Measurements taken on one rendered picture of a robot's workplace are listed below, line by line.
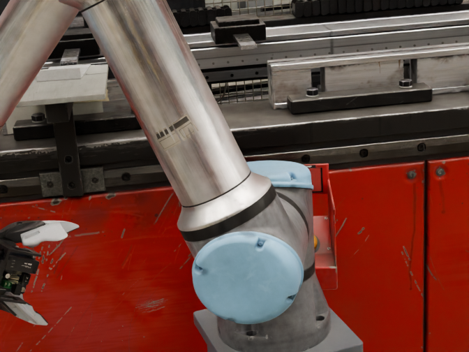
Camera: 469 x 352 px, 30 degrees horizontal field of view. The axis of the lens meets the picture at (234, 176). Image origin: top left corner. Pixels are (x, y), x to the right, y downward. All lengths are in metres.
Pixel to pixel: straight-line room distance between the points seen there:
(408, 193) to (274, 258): 0.96
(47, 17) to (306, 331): 0.50
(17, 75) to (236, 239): 0.37
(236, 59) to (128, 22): 1.21
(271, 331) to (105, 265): 0.76
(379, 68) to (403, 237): 0.36
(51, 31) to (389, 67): 0.98
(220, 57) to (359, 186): 0.50
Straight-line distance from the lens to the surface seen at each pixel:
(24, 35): 1.09
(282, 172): 1.06
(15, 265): 1.20
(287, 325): 1.12
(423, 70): 1.93
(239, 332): 1.13
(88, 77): 1.72
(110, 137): 1.76
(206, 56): 2.09
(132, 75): 0.91
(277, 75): 1.85
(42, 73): 1.73
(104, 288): 1.85
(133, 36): 0.90
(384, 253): 1.89
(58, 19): 1.08
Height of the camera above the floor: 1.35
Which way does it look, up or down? 19 degrees down
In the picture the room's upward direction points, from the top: 4 degrees counter-clockwise
